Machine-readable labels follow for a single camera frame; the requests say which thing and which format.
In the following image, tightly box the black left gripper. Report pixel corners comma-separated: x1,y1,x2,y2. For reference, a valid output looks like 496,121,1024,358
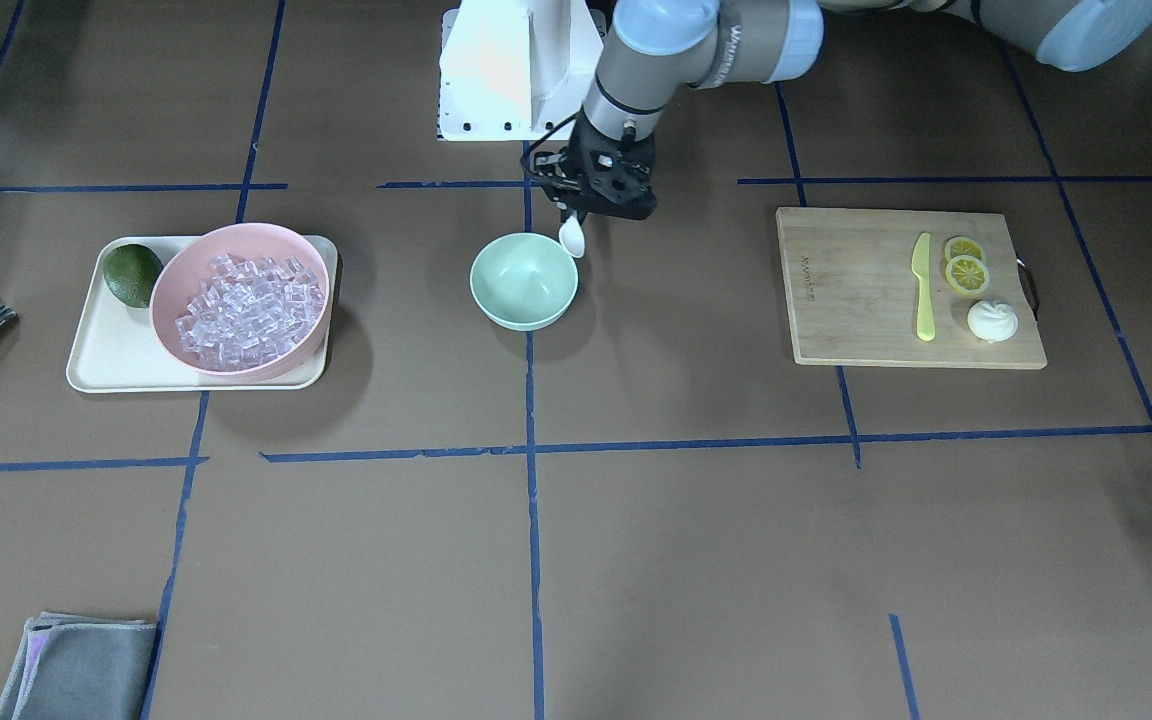
532,109,658,223

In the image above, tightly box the white plastic spoon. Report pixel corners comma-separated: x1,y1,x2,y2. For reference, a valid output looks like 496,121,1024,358
558,214,586,259

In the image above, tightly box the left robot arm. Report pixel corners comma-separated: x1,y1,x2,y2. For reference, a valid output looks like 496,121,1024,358
521,1,1152,228

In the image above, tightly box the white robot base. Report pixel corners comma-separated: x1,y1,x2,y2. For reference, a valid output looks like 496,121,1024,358
435,1,611,143

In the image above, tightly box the green bowl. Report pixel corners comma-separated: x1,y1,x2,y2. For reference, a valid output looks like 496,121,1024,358
468,232,579,332

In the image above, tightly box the pile of ice cubes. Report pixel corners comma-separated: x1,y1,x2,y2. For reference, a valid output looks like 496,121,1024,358
173,252,326,373

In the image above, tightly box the pink bowl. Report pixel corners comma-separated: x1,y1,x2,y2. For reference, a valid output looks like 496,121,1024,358
147,223,338,386

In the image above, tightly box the bamboo cutting board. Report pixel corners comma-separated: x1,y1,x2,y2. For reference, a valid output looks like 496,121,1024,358
774,209,1047,370

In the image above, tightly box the yellow plastic knife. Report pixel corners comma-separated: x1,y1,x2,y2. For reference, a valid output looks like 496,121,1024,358
910,232,935,342

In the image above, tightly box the lemon slice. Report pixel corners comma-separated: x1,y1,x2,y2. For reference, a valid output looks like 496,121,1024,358
943,253,991,297
943,236,987,263

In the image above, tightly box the white steamed bun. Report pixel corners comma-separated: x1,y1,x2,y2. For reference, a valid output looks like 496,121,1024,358
967,300,1020,343

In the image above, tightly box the green avocado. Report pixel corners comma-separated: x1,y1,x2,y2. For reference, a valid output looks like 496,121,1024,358
103,243,165,309

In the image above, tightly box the beige tray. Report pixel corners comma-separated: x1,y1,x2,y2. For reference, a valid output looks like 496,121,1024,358
67,236,329,395

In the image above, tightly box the grey folded cloth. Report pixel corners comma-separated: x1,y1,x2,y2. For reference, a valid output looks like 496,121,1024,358
0,611,157,719

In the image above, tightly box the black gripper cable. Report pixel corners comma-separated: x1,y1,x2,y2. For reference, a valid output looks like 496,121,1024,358
521,112,582,206

